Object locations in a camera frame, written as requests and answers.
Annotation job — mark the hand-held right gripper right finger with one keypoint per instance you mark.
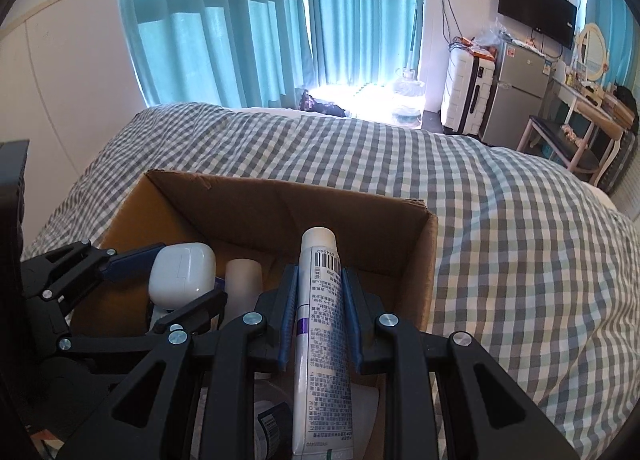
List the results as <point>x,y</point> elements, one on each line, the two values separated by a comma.
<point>350,320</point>

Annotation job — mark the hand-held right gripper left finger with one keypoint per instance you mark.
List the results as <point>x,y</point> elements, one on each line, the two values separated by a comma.
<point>287,325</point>

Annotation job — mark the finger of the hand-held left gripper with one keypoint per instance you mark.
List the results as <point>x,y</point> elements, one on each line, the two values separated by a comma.
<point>195,312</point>
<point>130,262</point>

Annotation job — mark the white earbuds case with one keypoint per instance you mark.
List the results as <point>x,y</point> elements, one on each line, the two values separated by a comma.
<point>180,275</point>

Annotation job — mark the white cream tube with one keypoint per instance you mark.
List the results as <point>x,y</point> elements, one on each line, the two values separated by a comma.
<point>320,350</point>

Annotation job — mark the white cylindrical bottle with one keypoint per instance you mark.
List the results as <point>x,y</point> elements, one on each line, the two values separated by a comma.
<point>242,290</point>

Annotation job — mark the brown cardboard box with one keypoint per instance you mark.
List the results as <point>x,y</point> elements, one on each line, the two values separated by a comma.
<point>280,205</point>

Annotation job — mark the grey checked blanket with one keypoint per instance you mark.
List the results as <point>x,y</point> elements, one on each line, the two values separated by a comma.
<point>500,265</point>

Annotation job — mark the dark cloth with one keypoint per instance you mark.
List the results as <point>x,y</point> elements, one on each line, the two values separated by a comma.
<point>322,104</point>

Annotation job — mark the clear water jug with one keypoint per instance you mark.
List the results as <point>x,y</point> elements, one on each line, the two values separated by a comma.
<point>409,95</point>

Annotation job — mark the wide teal curtain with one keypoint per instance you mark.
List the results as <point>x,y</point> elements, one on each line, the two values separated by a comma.
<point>210,20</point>

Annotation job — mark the white suitcase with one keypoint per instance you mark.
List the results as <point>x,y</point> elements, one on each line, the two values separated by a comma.
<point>465,90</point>

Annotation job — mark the wooden chair dark cushion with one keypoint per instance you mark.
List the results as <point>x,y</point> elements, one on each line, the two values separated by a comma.
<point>560,137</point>

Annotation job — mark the silver small fridge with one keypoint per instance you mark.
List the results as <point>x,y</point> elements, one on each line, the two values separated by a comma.
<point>515,90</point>

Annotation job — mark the mop pole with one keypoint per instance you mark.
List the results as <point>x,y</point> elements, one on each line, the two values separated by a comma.
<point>414,37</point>

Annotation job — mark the clear plastic bag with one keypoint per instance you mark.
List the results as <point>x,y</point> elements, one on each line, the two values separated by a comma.
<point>487,37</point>

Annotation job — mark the white dressing table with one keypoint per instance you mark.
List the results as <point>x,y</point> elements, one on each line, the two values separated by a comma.
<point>595,110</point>

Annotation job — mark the wooden boxes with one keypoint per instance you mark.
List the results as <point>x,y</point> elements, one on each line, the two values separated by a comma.
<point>617,110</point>

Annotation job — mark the black bag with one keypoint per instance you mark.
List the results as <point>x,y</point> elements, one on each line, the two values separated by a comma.
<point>626,107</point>

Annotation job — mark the white oval mirror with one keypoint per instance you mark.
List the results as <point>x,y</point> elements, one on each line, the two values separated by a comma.
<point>594,52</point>

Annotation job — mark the narrow teal curtain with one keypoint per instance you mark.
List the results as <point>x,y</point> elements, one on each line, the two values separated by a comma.
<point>605,5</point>

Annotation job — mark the black wall television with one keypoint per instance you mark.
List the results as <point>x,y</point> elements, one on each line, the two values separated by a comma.
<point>537,7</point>

